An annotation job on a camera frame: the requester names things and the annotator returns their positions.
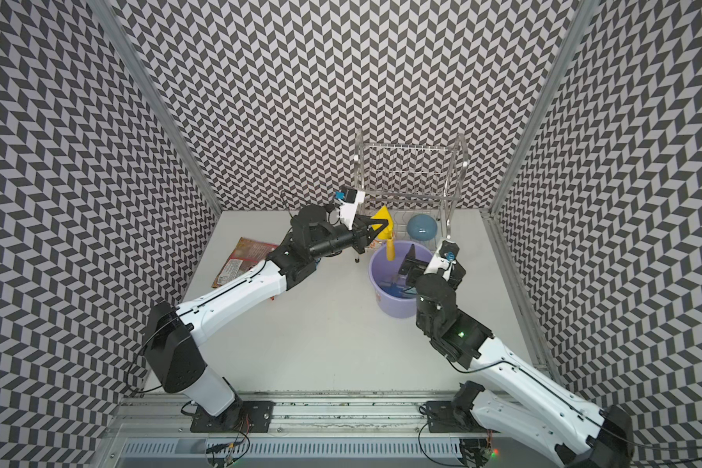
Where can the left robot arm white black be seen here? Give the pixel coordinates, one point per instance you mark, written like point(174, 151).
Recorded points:
point(174, 334)

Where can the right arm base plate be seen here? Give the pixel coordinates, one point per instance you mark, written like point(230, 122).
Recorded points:
point(443, 417)

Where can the yellow plastic shovel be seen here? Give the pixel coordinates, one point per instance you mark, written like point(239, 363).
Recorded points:
point(386, 238)

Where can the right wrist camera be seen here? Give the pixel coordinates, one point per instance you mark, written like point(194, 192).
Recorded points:
point(444, 259)

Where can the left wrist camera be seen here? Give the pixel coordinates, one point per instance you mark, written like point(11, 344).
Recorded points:
point(348, 200)

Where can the blue bowl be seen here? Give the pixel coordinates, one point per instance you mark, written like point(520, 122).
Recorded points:
point(421, 227)

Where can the aluminium frame post right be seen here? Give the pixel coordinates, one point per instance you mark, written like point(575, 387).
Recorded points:
point(526, 315)

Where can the aluminium frame post left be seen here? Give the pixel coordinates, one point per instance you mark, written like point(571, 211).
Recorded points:
point(119, 40)

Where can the red snack bag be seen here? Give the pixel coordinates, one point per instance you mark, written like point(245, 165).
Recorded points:
point(245, 256)

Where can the purple plastic bucket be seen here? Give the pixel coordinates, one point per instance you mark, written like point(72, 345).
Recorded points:
point(381, 269)

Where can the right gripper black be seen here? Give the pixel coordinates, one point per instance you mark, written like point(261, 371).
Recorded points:
point(409, 262)

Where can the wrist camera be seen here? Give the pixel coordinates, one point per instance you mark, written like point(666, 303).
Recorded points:
point(444, 259)
point(348, 200)

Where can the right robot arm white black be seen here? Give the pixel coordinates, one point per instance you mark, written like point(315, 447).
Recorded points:
point(509, 395)

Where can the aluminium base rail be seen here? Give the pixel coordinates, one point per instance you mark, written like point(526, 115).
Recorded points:
point(355, 429)

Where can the blue plastic trowel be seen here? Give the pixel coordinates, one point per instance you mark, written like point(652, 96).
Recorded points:
point(397, 287)

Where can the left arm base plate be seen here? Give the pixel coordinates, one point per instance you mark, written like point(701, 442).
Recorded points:
point(249, 417)

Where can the aluminium frame post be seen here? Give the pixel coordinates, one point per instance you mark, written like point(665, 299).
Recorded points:
point(119, 40)
point(526, 315)

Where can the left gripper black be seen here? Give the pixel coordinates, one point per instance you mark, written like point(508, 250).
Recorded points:
point(362, 235)

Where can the silver metal dish rack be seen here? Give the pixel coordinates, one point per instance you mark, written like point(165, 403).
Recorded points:
point(412, 180)

